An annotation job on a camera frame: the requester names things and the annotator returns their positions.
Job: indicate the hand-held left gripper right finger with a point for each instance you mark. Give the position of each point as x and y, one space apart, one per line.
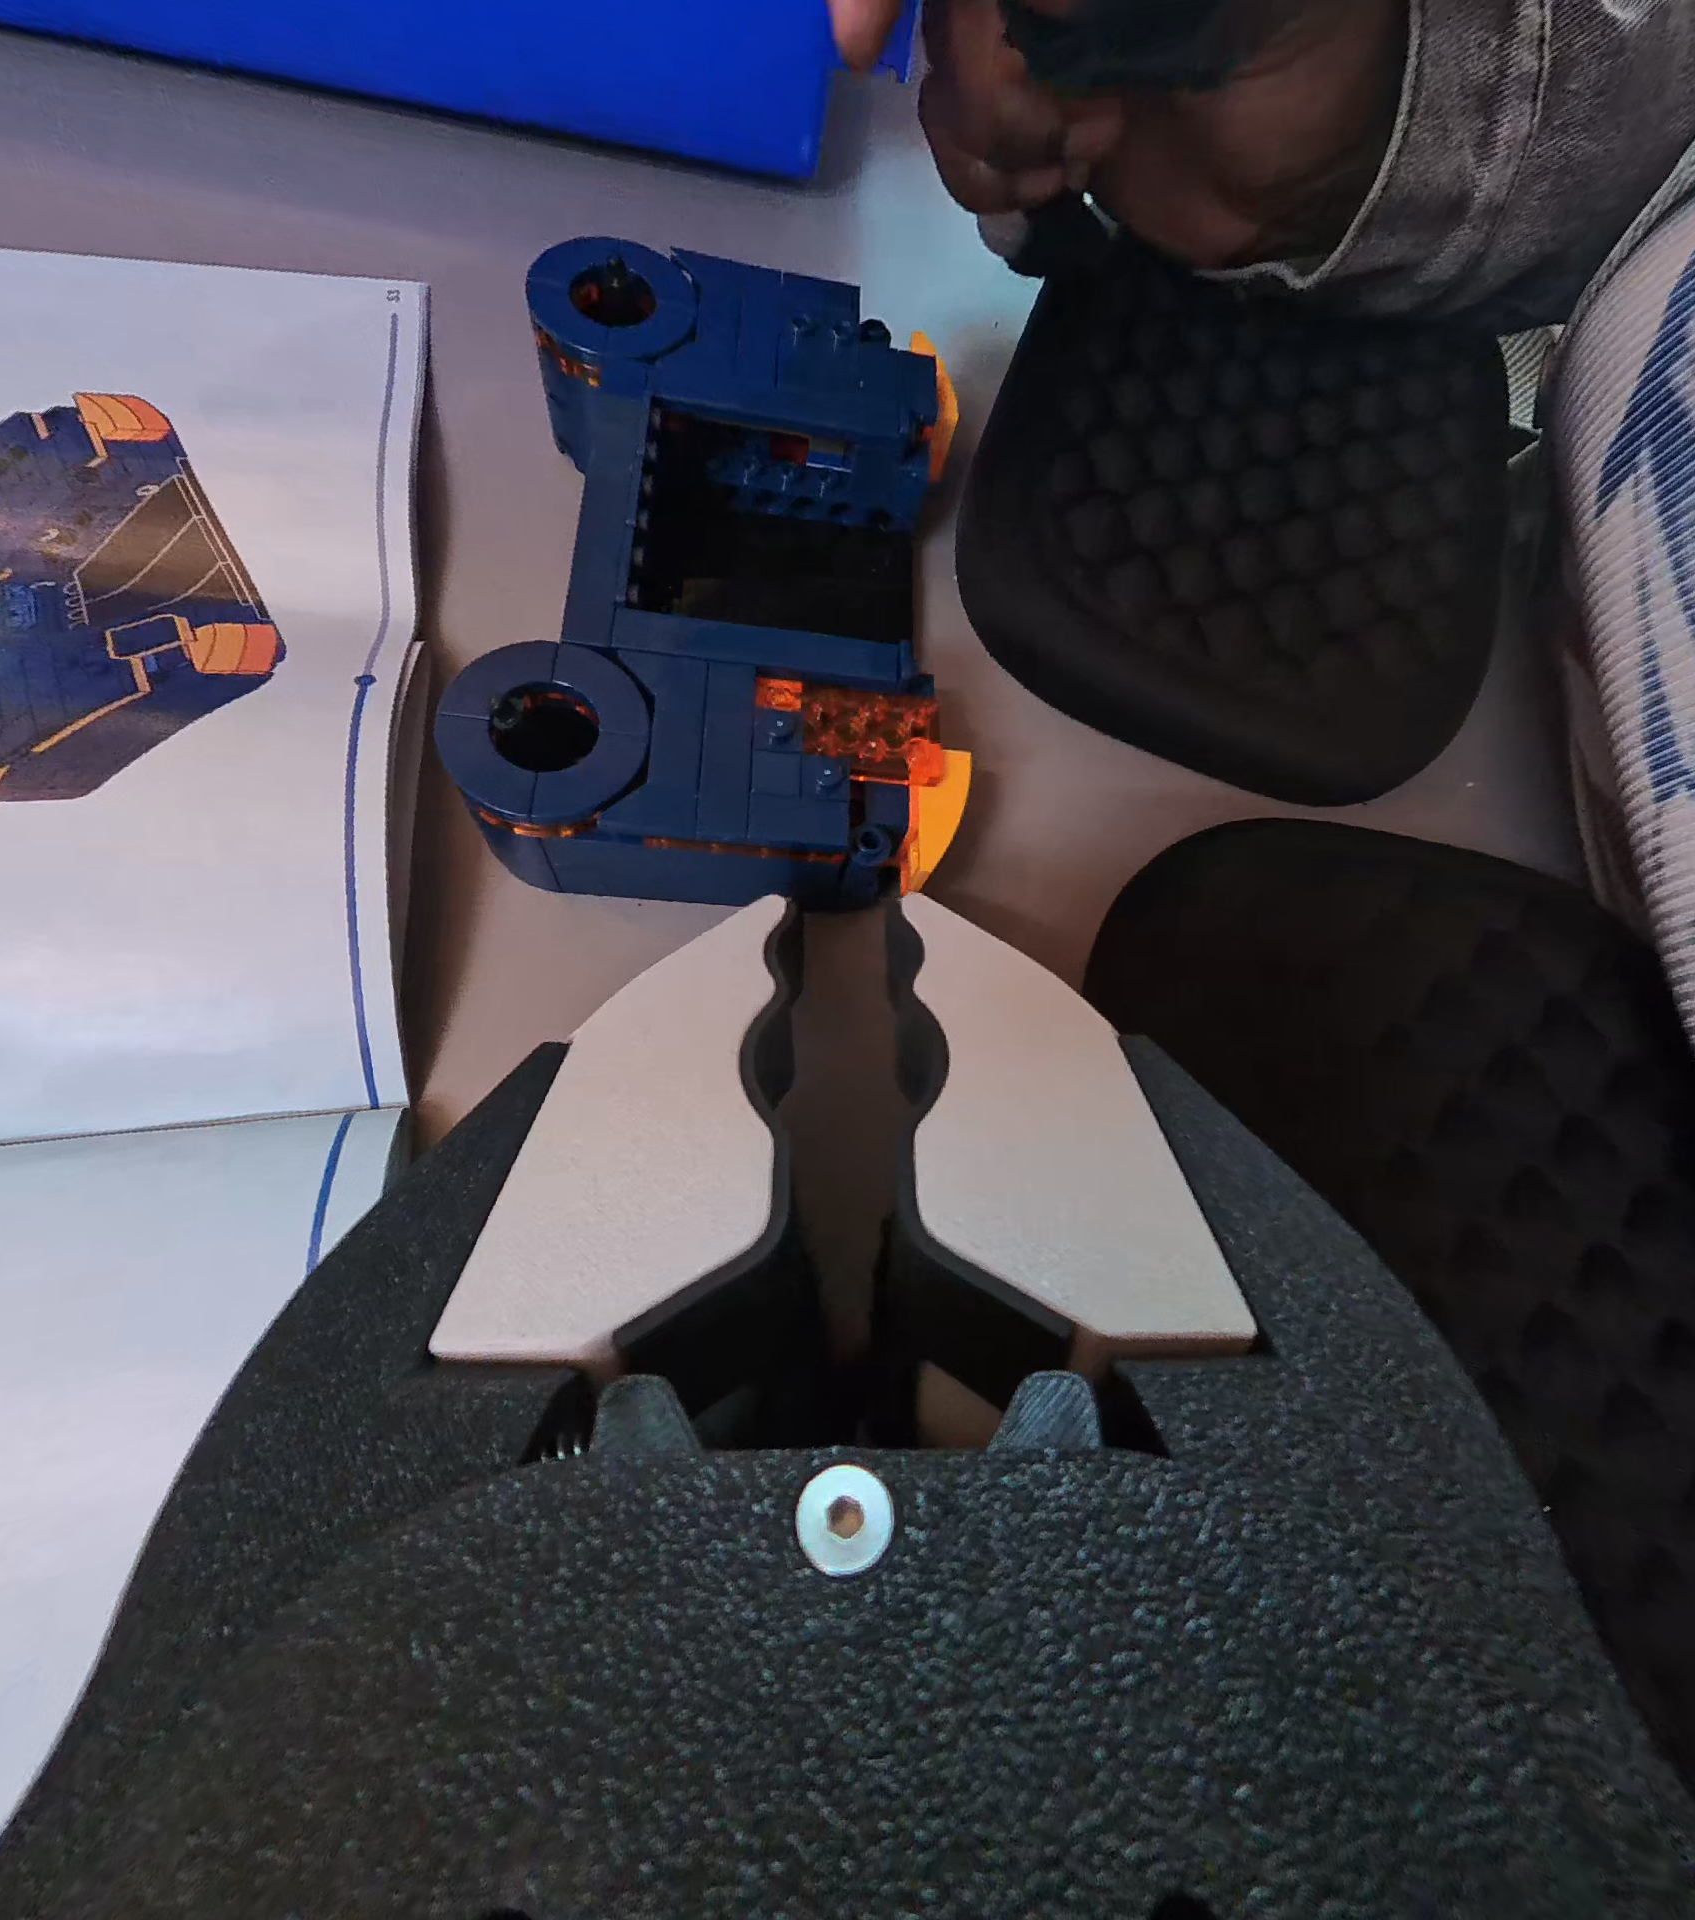
1071 1185

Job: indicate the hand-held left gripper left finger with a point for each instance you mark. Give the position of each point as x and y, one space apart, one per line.
607 1185

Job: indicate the blue orange brick model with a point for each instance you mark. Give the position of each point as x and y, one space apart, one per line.
697 750

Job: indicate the instruction booklet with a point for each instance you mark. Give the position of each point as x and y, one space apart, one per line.
112 974

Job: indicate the person's right hand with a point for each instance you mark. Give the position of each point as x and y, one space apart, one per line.
1237 165

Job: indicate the black bumpy cushion pad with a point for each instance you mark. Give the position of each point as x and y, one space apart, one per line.
1237 555

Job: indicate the person's white blue sweater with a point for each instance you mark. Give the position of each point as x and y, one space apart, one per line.
1687 674

